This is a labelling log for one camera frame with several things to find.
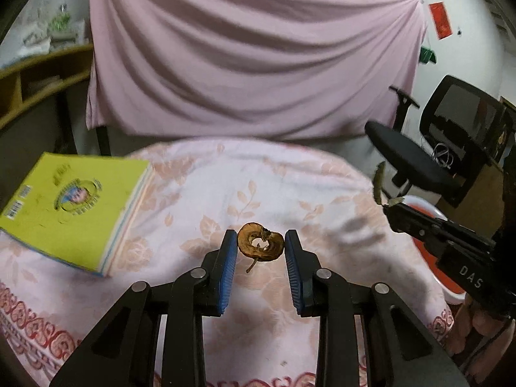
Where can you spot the green candy jar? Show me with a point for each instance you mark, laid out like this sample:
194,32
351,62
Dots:
60,21

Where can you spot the black office chair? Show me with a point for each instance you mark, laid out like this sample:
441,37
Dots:
466,129

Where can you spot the green dried leaf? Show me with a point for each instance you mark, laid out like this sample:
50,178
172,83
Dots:
377,188

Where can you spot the floral pink quilt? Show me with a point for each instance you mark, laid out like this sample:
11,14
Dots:
201,188

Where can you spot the brown dried apple slice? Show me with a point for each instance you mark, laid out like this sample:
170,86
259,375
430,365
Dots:
259,244

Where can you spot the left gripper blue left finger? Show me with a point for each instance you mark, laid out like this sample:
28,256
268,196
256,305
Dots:
121,348

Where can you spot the red paper poster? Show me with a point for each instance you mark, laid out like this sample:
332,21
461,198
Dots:
441,20

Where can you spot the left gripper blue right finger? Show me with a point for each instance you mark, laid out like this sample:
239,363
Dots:
400,351

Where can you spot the yellow book stack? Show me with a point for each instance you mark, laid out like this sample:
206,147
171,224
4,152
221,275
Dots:
77,209

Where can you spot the wooden shelf unit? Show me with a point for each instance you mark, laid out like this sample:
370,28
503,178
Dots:
32,80

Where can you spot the red plastic basin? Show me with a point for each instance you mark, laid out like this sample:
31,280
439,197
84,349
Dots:
452,293

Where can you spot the person right hand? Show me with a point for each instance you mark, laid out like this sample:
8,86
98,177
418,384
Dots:
478,340

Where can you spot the green hanging bag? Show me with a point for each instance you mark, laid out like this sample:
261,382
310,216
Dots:
427,56

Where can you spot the pink hanging sheet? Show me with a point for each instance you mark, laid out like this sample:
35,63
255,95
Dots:
286,69

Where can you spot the paper pile on shelf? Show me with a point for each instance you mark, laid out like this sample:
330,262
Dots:
29,36

